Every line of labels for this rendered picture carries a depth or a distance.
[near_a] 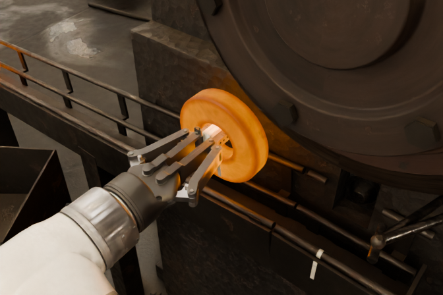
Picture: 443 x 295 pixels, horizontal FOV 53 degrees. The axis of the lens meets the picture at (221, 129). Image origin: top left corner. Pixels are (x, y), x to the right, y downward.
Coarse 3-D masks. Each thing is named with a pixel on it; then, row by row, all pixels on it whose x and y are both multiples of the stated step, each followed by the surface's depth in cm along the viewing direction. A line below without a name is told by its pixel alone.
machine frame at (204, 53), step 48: (192, 0) 76; (144, 48) 82; (192, 48) 77; (144, 96) 90; (192, 96) 80; (240, 96) 72; (288, 144) 70; (240, 192) 85; (336, 192) 69; (384, 192) 62; (192, 240) 108; (336, 240) 74; (432, 240) 61; (192, 288) 122; (240, 288) 104; (288, 288) 90; (432, 288) 65
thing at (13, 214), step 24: (0, 168) 83; (24, 168) 83; (48, 168) 77; (0, 192) 87; (24, 192) 87; (48, 192) 77; (0, 216) 83; (24, 216) 69; (48, 216) 78; (0, 240) 78
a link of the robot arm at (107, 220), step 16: (96, 192) 53; (64, 208) 52; (80, 208) 51; (96, 208) 51; (112, 208) 52; (128, 208) 54; (80, 224) 50; (96, 224) 50; (112, 224) 51; (128, 224) 52; (96, 240) 50; (112, 240) 51; (128, 240) 53; (112, 256) 51
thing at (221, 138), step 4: (220, 132) 66; (224, 132) 66; (216, 136) 66; (220, 136) 66; (224, 136) 66; (216, 140) 65; (220, 140) 65; (224, 140) 66; (216, 144) 64; (220, 144) 66; (220, 156) 63
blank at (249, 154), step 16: (208, 96) 64; (224, 96) 64; (192, 112) 68; (208, 112) 65; (224, 112) 63; (240, 112) 63; (192, 128) 70; (224, 128) 65; (240, 128) 62; (256, 128) 63; (224, 144) 72; (240, 144) 64; (256, 144) 63; (224, 160) 69; (240, 160) 66; (256, 160) 64; (224, 176) 72; (240, 176) 69
